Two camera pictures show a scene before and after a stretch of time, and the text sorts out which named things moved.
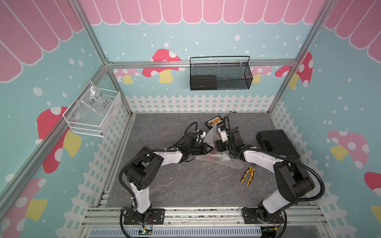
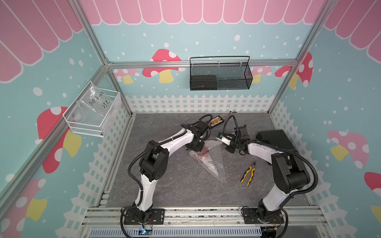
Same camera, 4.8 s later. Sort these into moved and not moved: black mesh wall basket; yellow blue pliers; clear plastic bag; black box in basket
Moved: clear plastic bag
Not moved: black box in basket; black mesh wall basket; yellow blue pliers
